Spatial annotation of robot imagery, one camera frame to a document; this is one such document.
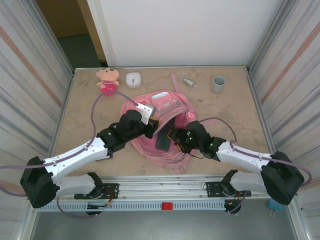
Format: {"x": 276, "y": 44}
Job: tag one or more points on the pink student backpack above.
{"x": 162, "y": 157}

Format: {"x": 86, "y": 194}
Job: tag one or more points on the clear plastic tube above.
{"x": 190, "y": 82}

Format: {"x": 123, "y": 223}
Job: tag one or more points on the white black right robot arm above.
{"x": 245, "y": 153}

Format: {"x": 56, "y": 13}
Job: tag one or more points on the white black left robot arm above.
{"x": 75, "y": 156}

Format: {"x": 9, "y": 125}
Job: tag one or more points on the white square clock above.
{"x": 133, "y": 80}

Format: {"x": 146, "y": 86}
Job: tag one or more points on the pink plush doll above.
{"x": 107, "y": 80}

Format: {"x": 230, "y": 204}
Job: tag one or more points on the grey cup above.
{"x": 218, "y": 86}

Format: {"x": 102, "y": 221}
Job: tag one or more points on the red button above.
{"x": 167, "y": 206}

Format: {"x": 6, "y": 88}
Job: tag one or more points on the blue binder clip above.
{"x": 274, "y": 205}

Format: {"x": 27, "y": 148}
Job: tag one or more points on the translucent corrugated side panel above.
{"x": 25, "y": 75}
{"x": 295, "y": 75}

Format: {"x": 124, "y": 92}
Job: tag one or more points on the brown wooden door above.
{"x": 67, "y": 20}

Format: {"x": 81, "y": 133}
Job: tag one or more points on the wide aluminium base rail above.
{"x": 162, "y": 186}

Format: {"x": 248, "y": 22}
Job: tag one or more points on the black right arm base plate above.
{"x": 212, "y": 186}

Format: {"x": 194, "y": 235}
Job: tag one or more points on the aluminium table edge rail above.
{"x": 162, "y": 67}
{"x": 258, "y": 112}
{"x": 66, "y": 105}

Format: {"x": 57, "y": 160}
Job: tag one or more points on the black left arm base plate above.
{"x": 112, "y": 187}

